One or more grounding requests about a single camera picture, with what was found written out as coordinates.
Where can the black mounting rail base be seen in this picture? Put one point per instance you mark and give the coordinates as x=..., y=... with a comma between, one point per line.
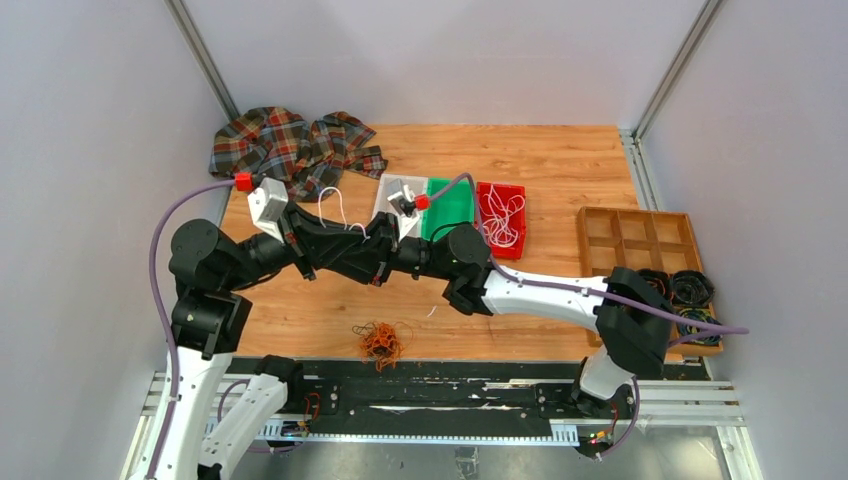
x=447, y=403

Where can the red plastic bin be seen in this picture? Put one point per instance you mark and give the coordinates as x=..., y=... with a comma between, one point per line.
x=503, y=218

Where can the green plastic bin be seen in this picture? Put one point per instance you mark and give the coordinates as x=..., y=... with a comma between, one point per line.
x=454, y=206

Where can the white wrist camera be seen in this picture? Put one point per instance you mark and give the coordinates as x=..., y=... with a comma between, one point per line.
x=401, y=200
x=267, y=203

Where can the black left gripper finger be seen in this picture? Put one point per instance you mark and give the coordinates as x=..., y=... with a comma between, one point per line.
x=331, y=239
x=344, y=265

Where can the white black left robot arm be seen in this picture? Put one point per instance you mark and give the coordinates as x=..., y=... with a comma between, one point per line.
x=206, y=323

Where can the white plastic bin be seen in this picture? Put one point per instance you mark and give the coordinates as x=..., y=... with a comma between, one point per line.
x=387, y=192

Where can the wooden compartment tray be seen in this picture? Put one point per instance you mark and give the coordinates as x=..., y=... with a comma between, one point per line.
x=661, y=246

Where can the plaid flannel shirt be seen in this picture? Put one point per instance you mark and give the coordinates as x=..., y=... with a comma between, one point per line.
x=306, y=156

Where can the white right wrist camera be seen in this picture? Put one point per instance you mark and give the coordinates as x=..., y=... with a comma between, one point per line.
x=401, y=200

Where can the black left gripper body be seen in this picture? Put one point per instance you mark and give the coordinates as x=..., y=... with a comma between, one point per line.
x=266, y=253

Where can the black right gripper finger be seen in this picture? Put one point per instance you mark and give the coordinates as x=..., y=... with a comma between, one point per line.
x=374, y=266
x=383, y=232

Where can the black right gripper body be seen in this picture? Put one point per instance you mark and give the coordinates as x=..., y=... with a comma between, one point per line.
x=414, y=257

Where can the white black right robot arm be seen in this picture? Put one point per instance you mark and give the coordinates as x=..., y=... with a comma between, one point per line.
x=628, y=314

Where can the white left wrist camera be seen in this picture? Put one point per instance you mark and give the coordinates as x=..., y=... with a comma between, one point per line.
x=267, y=203

